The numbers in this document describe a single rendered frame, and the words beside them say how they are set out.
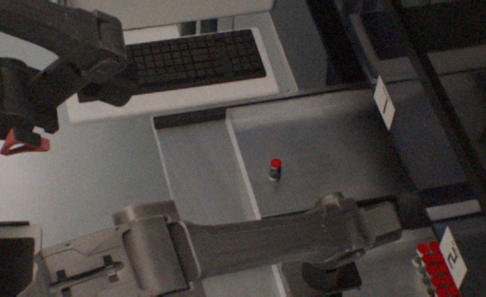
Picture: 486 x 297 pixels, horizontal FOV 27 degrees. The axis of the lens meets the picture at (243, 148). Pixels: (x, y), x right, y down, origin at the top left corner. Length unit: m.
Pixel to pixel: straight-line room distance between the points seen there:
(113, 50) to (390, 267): 0.68
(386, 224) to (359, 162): 0.60
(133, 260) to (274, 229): 0.22
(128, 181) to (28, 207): 0.30
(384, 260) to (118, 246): 0.93
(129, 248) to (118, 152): 2.09
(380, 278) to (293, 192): 0.23
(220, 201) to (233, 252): 0.81
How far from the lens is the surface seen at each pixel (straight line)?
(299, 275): 1.45
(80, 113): 2.11
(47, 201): 2.97
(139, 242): 0.98
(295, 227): 1.18
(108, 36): 1.45
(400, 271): 1.83
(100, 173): 3.02
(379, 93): 1.90
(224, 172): 1.92
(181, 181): 1.90
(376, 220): 1.37
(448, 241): 1.70
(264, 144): 1.96
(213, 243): 1.04
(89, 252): 0.97
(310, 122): 2.01
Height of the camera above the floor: 2.40
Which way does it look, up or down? 51 degrees down
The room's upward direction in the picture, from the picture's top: 6 degrees clockwise
